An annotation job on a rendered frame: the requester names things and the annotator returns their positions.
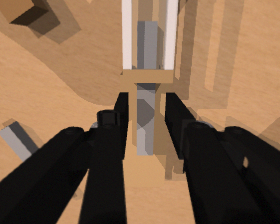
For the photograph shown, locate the grey square stick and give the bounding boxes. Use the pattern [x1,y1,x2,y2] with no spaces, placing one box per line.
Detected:
[137,83,156,155]
[0,121,39,162]

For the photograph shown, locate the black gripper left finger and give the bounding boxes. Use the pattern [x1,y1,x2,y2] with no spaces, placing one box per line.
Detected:
[0,92,129,224]

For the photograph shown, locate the brown wooden bar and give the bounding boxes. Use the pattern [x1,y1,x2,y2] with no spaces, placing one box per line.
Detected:
[0,0,49,26]

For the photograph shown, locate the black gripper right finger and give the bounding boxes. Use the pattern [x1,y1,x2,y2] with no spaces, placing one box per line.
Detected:
[165,92,280,224]

